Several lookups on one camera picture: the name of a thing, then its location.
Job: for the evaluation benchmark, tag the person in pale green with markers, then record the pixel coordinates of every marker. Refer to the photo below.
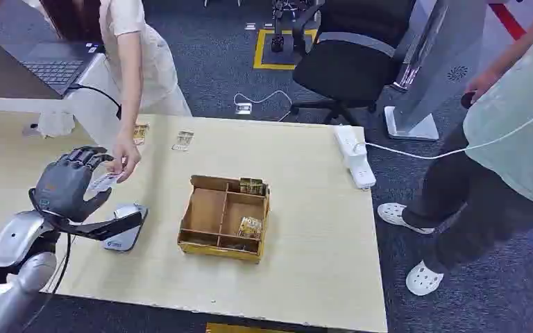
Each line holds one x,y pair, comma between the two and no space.
515,138

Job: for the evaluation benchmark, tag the yellow card stack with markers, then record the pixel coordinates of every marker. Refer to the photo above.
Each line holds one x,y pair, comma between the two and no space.
250,228

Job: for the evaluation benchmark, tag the white clog shoe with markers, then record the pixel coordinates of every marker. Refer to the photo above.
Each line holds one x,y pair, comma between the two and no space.
397,216
423,279

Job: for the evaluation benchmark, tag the wooden divided box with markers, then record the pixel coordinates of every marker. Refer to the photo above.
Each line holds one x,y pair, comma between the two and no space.
206,213

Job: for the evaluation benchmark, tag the floor socket box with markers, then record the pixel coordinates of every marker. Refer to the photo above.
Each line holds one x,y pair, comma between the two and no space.
243,108

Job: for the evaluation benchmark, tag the white printed card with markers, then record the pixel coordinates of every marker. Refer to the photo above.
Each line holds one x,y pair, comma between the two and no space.
103,181

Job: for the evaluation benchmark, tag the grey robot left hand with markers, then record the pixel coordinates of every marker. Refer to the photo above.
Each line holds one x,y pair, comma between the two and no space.
62,186

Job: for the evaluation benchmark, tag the person in white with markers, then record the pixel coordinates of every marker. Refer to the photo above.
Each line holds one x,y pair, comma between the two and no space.
147,60

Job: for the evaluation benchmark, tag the yellow printed card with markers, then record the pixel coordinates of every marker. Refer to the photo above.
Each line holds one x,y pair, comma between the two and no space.
140,133

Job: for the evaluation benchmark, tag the white power strip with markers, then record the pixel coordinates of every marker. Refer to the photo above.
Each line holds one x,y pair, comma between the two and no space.
354,156

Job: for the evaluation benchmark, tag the person's hand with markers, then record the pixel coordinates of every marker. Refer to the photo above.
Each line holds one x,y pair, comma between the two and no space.
126,154

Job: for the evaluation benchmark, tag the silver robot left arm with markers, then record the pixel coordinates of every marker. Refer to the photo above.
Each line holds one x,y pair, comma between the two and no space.
13,243

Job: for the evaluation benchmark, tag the black office chair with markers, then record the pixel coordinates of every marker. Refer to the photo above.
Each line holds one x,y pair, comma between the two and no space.
344,69

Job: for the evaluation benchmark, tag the dark laptop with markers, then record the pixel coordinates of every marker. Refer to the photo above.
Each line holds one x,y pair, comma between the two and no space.
57,64

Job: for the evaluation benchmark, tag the small black handheld object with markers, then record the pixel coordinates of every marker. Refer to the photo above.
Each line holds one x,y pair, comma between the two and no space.
467,100

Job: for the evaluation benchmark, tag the black stand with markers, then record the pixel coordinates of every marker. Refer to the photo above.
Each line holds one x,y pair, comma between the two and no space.
278,41

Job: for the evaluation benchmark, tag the pale printed card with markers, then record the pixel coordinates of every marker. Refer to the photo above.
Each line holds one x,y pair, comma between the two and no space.
183,140

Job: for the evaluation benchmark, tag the grey standing kiosk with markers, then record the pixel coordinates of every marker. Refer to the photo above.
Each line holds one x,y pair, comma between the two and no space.
441,60

